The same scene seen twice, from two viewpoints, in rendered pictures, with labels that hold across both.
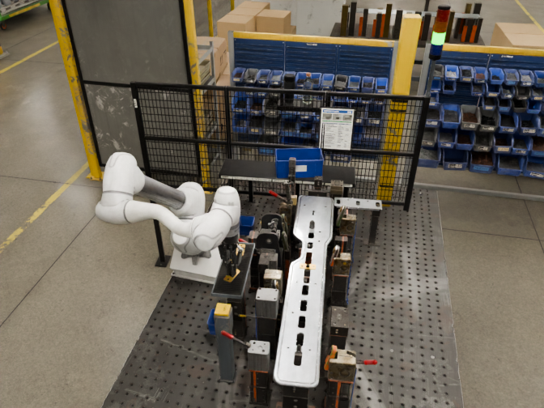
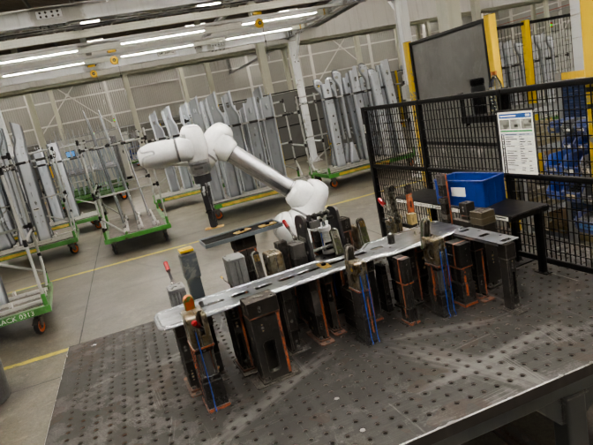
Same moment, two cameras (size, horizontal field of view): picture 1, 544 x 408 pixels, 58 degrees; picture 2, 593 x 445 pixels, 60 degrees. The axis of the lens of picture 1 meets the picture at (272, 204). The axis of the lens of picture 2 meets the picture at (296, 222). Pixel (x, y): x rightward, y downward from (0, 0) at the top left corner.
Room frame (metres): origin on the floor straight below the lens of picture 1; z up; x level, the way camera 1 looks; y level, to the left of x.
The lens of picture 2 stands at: (0.88, -1.97, 1.68)
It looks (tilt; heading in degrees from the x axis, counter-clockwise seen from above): 13 degrees down; 62
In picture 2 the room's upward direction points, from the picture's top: 12 degrees counter-clockwise
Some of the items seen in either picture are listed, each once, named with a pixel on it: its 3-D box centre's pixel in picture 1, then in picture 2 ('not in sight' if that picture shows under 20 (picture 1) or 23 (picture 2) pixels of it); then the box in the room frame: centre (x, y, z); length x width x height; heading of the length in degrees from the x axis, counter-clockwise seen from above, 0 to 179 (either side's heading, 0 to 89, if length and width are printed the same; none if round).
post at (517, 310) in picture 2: (373, 224); (508, 276); (2.48, -0.64, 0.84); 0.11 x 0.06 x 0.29; 82
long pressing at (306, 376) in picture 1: (308, 269); (320, 268); (1.89, -0.19, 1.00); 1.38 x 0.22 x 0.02; 172
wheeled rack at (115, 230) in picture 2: not in sight; (124, 186); (2.54, 6.81, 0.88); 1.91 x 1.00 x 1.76; 79
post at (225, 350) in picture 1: (225, 345); (198, 298); (1.47, 0.21, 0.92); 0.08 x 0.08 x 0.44; 82
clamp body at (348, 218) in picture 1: (346, 240); (438, 275); (2.29, -0.44, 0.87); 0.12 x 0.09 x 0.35; 82
